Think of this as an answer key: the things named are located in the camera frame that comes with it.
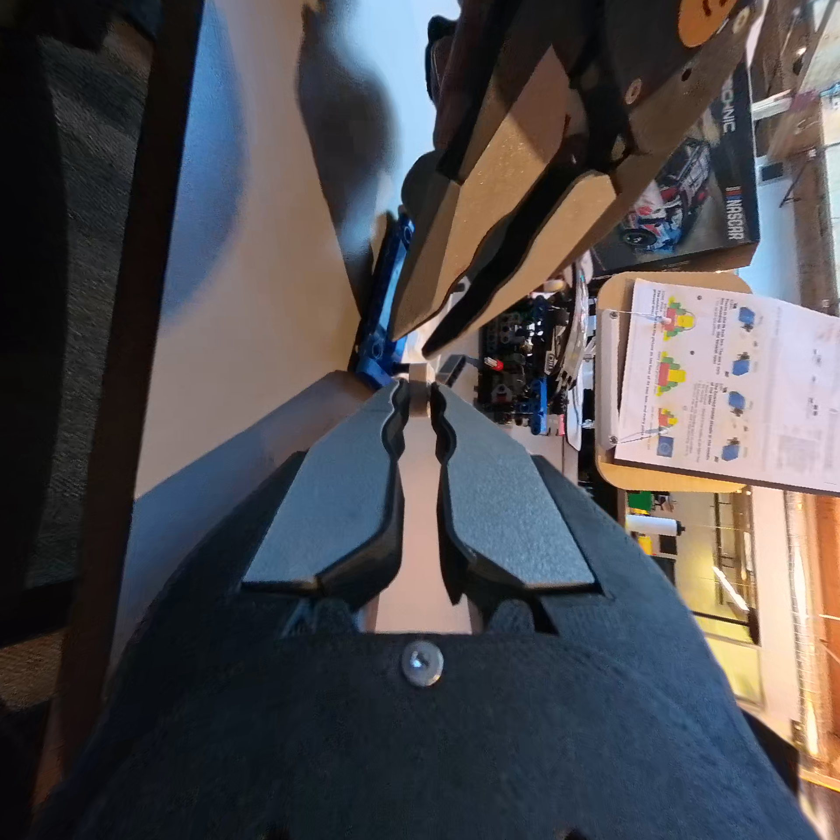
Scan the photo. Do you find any white and blue brick assembly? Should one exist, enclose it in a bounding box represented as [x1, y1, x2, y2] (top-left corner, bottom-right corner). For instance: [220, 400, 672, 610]
[353, 210, 421, 389]

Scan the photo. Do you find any small white curved brick piece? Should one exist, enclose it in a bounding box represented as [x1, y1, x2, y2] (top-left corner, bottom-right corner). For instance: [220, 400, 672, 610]
[406, 364, 435, 421]

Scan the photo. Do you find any printed instruction sheet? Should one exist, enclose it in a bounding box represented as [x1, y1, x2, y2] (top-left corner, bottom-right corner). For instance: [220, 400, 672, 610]
[613, 277, 840, 497]

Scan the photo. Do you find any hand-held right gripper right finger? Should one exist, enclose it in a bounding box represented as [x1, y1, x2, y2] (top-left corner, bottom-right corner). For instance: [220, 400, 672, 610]
[430, 382, 597, 606]

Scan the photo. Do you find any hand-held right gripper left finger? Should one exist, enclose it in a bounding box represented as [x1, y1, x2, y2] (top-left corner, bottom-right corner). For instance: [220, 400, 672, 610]
[241, 377, 406, 613]

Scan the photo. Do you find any wooden clipboard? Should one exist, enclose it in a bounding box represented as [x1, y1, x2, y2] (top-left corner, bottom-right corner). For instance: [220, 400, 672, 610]
[595, 271, 754, 494]

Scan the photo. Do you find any wooden shelf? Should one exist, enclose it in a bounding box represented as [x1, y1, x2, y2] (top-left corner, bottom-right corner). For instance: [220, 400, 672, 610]
[748, 0, 840, 161]

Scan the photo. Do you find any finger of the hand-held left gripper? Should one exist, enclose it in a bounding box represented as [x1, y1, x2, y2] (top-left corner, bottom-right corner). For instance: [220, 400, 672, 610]
[390, 46, 571, 341]
[422, 169, 621, 358]

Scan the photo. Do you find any grey desk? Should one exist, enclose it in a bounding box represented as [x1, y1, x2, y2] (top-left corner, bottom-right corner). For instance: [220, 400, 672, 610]
[33, 0, 762, 808]

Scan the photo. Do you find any black brick set box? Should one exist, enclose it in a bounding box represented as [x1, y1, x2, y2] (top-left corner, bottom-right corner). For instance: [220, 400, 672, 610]
[587, 56, 763, 278]

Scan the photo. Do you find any multicoloured brick vehicle model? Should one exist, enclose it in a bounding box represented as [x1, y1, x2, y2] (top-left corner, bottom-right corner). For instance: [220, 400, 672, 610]
[474, 262, 599, 454]

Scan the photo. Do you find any white paper roll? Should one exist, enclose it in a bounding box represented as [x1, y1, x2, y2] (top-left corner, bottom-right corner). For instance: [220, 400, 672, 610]
[625, 514, 685, 541]

